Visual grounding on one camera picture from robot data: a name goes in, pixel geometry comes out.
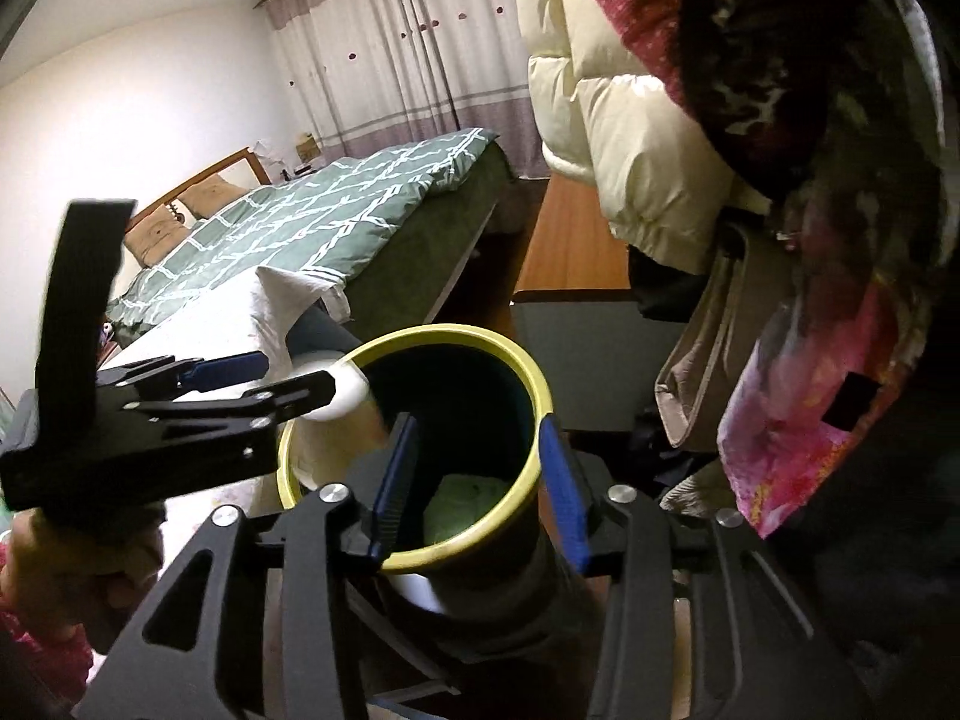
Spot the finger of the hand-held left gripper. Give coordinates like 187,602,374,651
101,351,269,402
131,369,340,477

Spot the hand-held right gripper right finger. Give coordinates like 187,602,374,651
536,414,878,720

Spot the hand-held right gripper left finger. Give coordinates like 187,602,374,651
79,412,421,720

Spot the person's left forearm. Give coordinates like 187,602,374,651
0,540,97,720

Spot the person's left hand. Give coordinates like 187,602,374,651
0,506,167,650

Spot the green crumpled paper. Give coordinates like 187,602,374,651
424,472,516,545

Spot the brown pillow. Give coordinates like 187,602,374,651
180,178,250,221
124,202,198,268

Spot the bed with green quilt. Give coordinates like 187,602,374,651
330,141,520,350

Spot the beige bag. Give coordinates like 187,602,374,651
654,221,782,460

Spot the bed with green duvet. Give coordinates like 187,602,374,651
105,127,500,331

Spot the wooden headboard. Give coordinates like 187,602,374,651
124,148,272,241

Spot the wooden side desk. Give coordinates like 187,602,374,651
511,172,640,432

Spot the pink floral cloth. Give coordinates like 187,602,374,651
716,270,925,541

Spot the cream puffer jacket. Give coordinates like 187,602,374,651
501,0,775,275

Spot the striped window curtain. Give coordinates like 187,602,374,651
259,0,542,166

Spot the red dotted cloth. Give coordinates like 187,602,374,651
568,0,722,107

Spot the dark patterned cloth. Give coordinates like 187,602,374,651
673,0,905,205

